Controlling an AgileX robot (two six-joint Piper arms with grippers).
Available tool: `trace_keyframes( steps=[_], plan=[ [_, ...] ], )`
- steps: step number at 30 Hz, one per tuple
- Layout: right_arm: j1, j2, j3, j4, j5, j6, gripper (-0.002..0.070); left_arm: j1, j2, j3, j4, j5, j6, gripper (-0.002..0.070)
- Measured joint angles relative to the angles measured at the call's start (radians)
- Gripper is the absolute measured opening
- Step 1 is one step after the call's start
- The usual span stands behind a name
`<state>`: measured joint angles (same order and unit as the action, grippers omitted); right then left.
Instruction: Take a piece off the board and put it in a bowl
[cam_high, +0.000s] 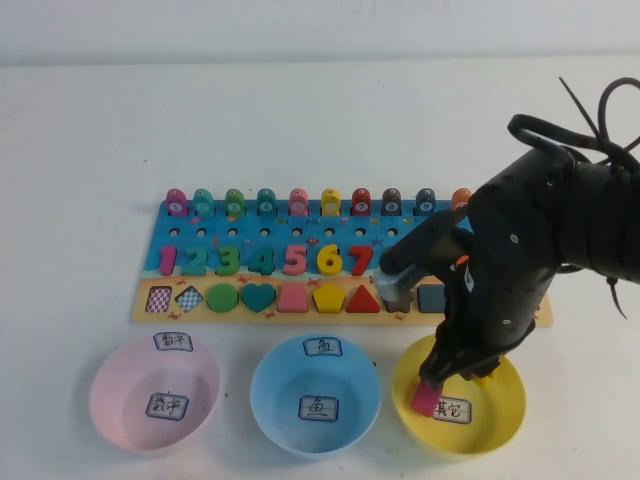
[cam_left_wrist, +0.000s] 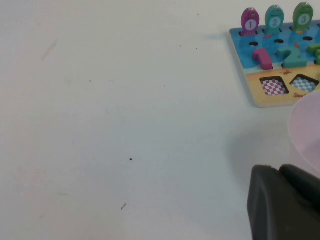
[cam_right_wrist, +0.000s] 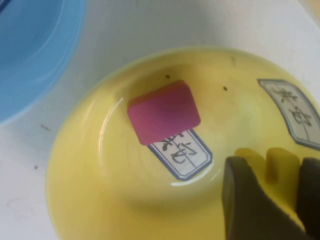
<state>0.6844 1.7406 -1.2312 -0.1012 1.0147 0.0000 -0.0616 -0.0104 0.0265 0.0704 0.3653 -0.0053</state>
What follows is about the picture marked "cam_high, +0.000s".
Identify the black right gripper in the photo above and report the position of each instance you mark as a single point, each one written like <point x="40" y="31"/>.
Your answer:
<point x="495" y="300"/>

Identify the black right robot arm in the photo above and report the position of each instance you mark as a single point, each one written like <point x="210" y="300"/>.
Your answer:
<point x="590" y="220"/>

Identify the paper label inside yellow bowl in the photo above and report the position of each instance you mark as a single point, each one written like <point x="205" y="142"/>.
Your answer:
<point x="456" y="412"/>

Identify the pink rectangle puzzle piece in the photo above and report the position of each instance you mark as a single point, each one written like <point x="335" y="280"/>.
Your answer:
<point x="425" y="401"/>

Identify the yellow plastic bowl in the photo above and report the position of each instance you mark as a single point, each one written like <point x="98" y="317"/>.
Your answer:
<point x="480" y="435"/>

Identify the slate square piece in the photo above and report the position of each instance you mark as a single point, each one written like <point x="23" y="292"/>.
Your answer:
<point x="431" y="299"/>

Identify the brown star piece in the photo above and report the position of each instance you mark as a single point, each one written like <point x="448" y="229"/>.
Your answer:
<point x="397" y="306"/>

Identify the red triangle piece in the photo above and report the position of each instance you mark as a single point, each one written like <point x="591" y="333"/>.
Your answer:
<point x="362" y="302"/>

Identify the paper label inside blue bowl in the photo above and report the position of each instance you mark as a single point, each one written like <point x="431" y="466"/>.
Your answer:
<point x="319" y="408"/>

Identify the yellow pentagon piece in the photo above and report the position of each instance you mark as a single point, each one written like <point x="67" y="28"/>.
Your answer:
<point x="329" y="299"/>

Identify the red number seven piece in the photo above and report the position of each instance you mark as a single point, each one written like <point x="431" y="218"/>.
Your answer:
<point x="362" y="259"/>

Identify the yellow number six piece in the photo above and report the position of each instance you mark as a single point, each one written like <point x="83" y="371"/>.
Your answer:
<point x="324" y="262"/>

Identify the pink trapezoid piece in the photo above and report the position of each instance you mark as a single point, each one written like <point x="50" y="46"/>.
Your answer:
<point x="293" y="300"/>

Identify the blue plastic bowl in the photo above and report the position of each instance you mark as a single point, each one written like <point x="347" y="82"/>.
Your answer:
<point x="275" y="430"/>

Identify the pink number five piece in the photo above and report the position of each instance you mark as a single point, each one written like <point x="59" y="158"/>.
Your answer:
<point x="294" y="254"/>

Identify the teal heart piece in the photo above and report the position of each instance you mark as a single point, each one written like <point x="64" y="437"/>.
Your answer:
<point x="259" y="296"/>

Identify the teal number four piece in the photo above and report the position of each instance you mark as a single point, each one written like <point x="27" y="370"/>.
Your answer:
<point x="265" y="261"/>

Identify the colourful wooden puzzle board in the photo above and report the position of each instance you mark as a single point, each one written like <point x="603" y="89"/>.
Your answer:
<point x="280" y="234"/>

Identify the green circle piece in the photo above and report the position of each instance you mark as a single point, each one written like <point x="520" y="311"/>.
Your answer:
<point x="223" y="298"/>

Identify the green number three piece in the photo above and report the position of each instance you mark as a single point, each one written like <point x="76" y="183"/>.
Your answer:
<point x="231" y="261"/>

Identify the mint number two piece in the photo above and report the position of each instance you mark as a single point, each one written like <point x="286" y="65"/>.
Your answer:
<point x="195" y="270"/>

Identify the paper label inside pink bowl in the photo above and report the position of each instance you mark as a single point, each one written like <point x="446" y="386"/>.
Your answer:
<point x="167" y="406"/>

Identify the magenta number one piece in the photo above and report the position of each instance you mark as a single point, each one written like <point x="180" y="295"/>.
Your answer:
<point x="168" y="261"/>

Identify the pink plastic bowl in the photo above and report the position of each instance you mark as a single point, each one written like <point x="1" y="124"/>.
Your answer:
<point x="110" y="400"/>

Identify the paper label on blue rim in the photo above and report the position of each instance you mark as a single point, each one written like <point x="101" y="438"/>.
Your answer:
<point x="322" y="347"/>

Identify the slate fish peg nine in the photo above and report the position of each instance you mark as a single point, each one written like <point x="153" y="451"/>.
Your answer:
<point x="425" y="203"/>

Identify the orange fish peg ten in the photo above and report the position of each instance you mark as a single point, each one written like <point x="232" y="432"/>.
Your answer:
<point x="460" y="197"/>

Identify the brown fish peg eight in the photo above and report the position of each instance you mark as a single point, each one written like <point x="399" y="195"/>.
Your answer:
<point x="392" y="203"/>

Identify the red fish peg seven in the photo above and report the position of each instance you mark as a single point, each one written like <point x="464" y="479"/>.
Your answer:
<point x="361" y="203"/>

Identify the yellow fish peg six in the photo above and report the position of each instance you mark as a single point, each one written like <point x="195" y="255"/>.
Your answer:
<point x="330" y="203"/>

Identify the pink fish peg five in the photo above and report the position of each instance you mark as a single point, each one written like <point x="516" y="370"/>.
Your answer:
<point x="298" y="203"/>

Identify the teal fish peg four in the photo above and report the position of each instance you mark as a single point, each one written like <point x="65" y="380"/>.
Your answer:
<point x="266" y="203"/>

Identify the green fish peg three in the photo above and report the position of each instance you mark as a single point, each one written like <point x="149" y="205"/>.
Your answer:
<point x="234" y="203"/>

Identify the paper label on pink rim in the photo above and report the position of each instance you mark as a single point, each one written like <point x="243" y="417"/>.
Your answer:
<point x="173" y="342"/>

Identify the mint fish peg two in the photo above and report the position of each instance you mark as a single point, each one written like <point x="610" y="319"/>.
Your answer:
<point x="203" y="203"/>

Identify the magenta fish peg one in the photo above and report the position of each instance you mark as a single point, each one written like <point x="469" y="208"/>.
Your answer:
<point x="176" y="203"/>

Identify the black cylindrical wrist camera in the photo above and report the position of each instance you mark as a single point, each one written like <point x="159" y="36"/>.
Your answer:
<point x="420" y="250"/>

